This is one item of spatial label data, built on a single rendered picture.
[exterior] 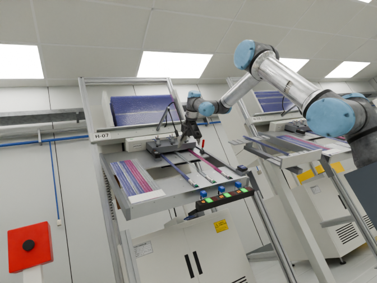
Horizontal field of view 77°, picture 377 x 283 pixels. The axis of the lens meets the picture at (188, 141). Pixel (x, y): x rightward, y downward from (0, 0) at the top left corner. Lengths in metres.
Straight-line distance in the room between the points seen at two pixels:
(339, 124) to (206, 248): 1.03
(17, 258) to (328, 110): 1.22
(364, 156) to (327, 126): 0.17
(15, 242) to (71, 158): 2.18
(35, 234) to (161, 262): 0.62
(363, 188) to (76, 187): 2.84
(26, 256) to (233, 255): 1.06
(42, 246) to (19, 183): 2.11
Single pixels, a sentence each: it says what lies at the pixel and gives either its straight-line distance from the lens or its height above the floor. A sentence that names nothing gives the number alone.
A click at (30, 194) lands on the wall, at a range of 3.20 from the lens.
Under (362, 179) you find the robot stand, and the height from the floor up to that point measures 0.51.
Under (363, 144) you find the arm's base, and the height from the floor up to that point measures 0.61.
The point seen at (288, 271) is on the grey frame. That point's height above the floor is 0.23.
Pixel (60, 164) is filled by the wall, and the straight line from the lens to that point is 3.28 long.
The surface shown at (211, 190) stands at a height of 0.71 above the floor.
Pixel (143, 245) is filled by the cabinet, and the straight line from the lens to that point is 1.40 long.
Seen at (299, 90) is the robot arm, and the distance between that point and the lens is 0.89.
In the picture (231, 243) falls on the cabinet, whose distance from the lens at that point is 1.60.
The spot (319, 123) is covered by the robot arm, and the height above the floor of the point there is 0.71.
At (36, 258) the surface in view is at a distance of 1.20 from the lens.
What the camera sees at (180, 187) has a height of 0.77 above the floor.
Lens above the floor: 0.52
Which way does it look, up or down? 21 degrees up
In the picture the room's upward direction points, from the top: 20 degrees counter-clockwise
